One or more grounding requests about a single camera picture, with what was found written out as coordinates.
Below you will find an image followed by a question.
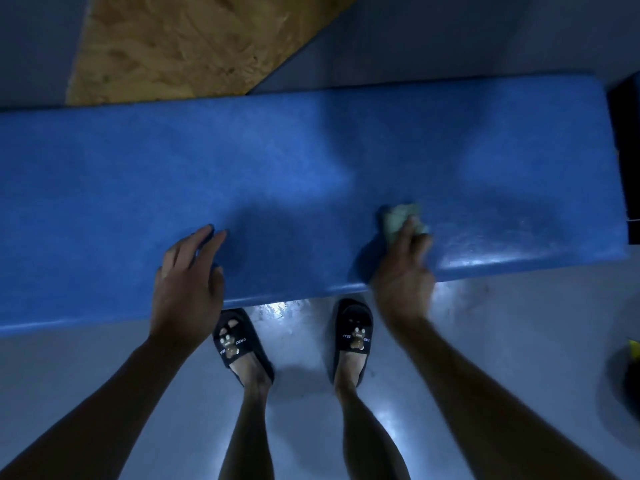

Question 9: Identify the person's right hand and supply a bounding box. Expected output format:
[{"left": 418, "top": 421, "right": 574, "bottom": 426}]
[{"left": 369, "top": 217, "right": 437, "bottom": 326}]

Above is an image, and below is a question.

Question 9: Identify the person's left hand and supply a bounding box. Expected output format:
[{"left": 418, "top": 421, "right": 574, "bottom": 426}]
[{"left": 149, "top": 224, "right": 229, "bottom": 353}]

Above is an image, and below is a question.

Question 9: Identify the pale green cleaning cloth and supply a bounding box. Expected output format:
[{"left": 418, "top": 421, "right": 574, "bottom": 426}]
[{"left": 377, "top": 202, "right": 433, "bottom": 245}]

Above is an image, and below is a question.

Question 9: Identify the person's left forearm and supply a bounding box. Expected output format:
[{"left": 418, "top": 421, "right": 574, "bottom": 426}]
[{"left": 0, "top": 334, "right": 202, "bottom": 480}]

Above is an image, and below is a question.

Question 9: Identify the person's right forearm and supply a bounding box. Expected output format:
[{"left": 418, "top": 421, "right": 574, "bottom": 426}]
[{"left": 386, "top": 316, "right": 621, "bottom": 480}]

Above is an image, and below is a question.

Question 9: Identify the black left slipper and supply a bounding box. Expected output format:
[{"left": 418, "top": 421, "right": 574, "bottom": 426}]
[{"left": 212, "top": 308, "right": 275, "bottom": 388}]

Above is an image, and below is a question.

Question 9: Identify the black slipper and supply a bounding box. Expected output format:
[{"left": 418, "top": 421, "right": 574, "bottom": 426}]
[
  {"left": 330, "top": 298, "right": 375, "bottom": 388},
  {"left": 212, "top": 308, "right": 275, "bottom": 388}
]

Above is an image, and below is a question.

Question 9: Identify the black right slipper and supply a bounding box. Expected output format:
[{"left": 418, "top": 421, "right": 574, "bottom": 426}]
[{"left": 330, "top": 298, "right": 375, "bottom": 388}]

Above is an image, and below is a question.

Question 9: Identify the blue bench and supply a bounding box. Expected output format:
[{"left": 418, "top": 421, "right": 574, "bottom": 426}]
[{"left": 0, "top": 70, "right": 632, "bottom": 339}]

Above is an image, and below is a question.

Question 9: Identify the person's left leg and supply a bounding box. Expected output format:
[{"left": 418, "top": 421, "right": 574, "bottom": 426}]
[{"left": 218, "top": 351, "right": 277, "bottom": 480}]

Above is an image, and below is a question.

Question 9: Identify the person's leg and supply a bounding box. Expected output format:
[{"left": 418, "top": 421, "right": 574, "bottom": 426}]
[
  {"left": 218, "top": 351, "right": 277, "bottom": 480},
  {"left": 333, "top": 352, "right": 412, "bottom": 480}
]

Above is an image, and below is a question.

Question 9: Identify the person's right leg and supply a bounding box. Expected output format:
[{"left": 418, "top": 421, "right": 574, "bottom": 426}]
[{"left": 333, "top": 352, "right": 412, "bottom": 480}]

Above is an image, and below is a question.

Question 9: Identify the wooden chipboard panel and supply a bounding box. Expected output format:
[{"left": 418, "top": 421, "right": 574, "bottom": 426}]
[{"left": 65, "top": 0, "right": 364, "bottom": 106}]

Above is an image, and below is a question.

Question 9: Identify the dark object with yellow part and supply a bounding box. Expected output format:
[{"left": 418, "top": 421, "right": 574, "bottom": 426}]
[{"left": 607, "top": 338, "right": 640, "bottom": 426}]

